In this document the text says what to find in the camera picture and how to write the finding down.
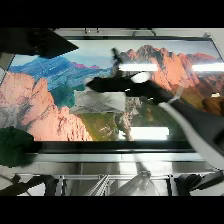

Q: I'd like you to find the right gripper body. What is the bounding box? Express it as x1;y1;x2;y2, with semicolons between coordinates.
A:
85;77;135;98

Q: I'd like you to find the brown garment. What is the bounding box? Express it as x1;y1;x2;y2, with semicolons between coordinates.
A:
201;96;224;117

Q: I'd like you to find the dark green garment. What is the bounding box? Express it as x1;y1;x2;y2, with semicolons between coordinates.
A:
0;125;35;168

